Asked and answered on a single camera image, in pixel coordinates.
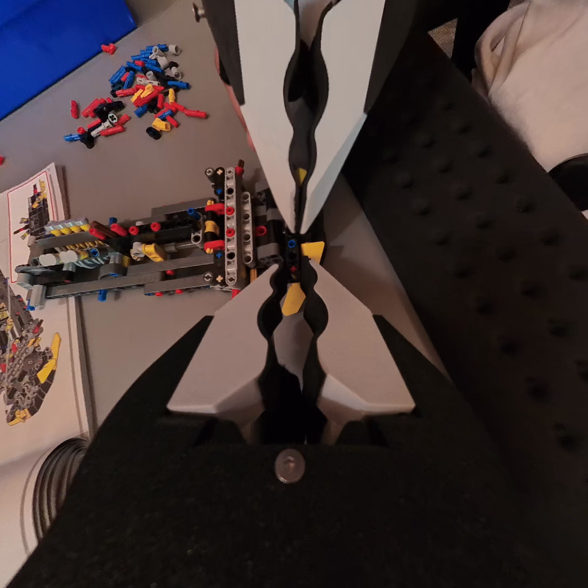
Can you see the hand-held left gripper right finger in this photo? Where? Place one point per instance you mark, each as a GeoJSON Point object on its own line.
{"type": "Point", "coordinates": [363, 363]}

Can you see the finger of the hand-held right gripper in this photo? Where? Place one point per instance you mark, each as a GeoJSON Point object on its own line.
{"type": "Point", "coordinates": [349, 92]}
{"type": "Point", "coordinates": [266, 92]}

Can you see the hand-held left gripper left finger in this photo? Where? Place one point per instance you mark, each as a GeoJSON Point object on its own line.
{"type": "Point", "coordinates": [220, 363]}

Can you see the partly built lego chassis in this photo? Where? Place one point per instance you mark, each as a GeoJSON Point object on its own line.
{"type": "Point", "coordinates": [183, 248]}

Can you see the pile of lego pins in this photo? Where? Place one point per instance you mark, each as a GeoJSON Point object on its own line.
{"type": "Point", "coordinates": [142, 92]}

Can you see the lego instruction booklet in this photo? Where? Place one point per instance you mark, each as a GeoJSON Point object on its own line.
{"type": "Point", "coordinates": [27, 413]}

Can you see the black dimpled cloth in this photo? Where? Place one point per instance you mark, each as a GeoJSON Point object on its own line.
{"type": "Point", "coordinates": [482, 275]}

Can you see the blue plastic bin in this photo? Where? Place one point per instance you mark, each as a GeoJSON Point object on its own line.
{"type": "Point", "coordinates": [55, 46]}

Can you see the black round object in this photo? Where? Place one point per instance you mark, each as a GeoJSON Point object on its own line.
{"type": "Point", "coordinates": [572, 183]}

